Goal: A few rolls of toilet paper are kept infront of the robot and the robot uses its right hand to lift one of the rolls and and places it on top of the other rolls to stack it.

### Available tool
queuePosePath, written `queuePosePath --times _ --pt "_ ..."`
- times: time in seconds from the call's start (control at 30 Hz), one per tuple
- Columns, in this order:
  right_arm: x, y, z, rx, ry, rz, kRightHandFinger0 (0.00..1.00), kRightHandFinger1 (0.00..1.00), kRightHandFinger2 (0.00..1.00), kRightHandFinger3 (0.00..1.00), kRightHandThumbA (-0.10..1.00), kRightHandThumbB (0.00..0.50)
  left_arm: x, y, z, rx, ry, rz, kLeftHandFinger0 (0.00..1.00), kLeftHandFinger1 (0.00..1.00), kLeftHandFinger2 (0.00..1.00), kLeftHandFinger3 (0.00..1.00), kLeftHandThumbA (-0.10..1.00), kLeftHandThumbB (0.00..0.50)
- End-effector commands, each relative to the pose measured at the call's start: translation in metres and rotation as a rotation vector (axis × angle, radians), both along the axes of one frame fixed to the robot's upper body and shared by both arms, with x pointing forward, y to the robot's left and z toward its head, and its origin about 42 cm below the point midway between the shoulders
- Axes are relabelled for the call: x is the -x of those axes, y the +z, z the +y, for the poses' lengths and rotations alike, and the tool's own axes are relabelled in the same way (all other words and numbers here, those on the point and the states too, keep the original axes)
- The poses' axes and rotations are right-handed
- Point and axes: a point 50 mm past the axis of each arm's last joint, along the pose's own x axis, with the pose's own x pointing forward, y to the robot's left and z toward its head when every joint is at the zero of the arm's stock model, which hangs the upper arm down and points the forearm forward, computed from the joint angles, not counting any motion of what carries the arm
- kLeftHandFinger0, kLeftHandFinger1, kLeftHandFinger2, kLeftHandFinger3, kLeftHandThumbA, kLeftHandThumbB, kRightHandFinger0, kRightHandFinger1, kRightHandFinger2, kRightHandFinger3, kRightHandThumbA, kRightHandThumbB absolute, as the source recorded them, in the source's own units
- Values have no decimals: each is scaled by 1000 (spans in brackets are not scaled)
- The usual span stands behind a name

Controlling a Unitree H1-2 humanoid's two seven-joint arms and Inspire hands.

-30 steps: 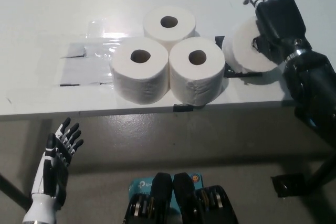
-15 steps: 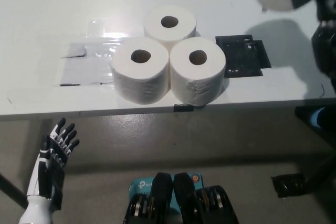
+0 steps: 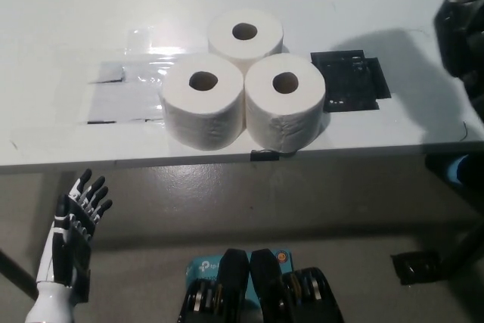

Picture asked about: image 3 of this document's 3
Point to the clear plastic tape sheet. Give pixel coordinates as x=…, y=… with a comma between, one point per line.
x=151, y=50

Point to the teal tp-link box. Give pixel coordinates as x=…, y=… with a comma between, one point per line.
x=202, y=267

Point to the white toilet paper roll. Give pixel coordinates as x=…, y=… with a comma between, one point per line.
x=223, y=41
x=283, y=118
x=200, y=118

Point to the black table leg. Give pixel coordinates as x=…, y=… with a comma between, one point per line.
x=17, y=270
x=463, y=251

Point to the black tape square patch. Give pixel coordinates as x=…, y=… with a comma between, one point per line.
x=351, y=84

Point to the grey tape patch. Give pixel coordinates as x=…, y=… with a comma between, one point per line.
x=113, y=100

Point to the black table foot bracket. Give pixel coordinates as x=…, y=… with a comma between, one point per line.
x=412, y=267

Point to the black white robot left hand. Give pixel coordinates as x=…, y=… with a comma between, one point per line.
x=64, y=251

